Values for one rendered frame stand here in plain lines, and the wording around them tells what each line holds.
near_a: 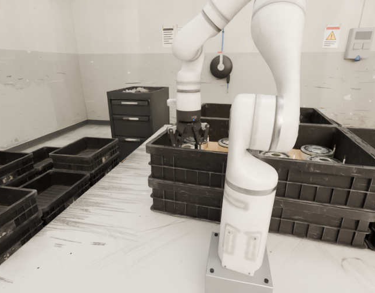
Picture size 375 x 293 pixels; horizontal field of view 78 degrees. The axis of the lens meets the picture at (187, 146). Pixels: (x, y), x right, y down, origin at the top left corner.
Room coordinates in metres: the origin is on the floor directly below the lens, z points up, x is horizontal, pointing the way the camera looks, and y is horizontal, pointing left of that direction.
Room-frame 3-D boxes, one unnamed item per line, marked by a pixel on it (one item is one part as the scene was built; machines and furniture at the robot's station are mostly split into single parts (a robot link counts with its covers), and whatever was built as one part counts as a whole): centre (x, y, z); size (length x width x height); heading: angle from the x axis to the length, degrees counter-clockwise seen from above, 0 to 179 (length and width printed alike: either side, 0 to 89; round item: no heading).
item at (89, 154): (1.57, 0.72, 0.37); 0.40 x 0.30 x 0.45; 169
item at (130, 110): (2.49, 0.49, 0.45); 0.60 x 0.45 x 0.90; 169
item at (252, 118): (0.38, -0.12, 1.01); 0.09 x 0.09 x 0.17; 75
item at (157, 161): (0.77, -0.08, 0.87); 0.40 x 0.30 x 0.11; 164
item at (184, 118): (0.70, 0.00, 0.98); 0.08 x 0.08 x 0.09
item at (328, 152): (0.77, -0.46, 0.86); 0.10 x 0.10 x 0.01
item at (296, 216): (0.68, -0.36, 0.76); 0.40 x 0.30 x 0.12; 164
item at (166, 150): (0.77, -0.08, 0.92); 0.40 x 0.30 x 0.02; 164
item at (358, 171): (0.68, -0.36, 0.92); 0.40 x 0.30 x 0.02; 164
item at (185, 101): (0.71, 0.00, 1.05); 0.11 x 0.09 x 0.06; 24
